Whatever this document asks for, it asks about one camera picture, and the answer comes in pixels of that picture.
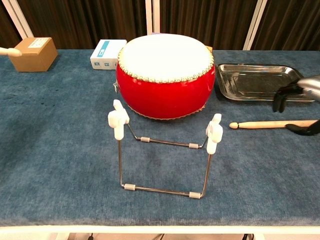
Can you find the wooden drumstick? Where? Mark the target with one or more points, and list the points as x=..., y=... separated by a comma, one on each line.
x=11, y=51
x=260, y=124

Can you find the brown cardboard box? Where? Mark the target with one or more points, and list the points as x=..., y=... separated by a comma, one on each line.
x=32, y=60

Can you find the white upright frame post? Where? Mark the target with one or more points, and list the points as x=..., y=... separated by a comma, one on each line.
x=152, y=15

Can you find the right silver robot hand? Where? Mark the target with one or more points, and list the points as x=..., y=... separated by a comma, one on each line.
x=311, y=85

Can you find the stainless steel tray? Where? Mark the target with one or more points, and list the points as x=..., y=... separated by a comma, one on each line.
x=250, y=83

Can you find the white blue carton box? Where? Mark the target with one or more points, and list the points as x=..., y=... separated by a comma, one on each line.
x=106, y=53

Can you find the black pleated curtain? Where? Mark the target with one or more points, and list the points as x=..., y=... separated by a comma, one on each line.
x=82, y=22

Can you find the white slanted frame post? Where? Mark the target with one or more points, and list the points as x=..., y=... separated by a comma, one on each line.
x=17, y=17
x=255, y=22

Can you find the blue table cloth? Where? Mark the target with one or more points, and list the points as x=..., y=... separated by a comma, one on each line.
x=62, y=175

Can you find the red drum white skin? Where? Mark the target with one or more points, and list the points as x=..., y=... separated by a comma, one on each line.
x=165, y=95

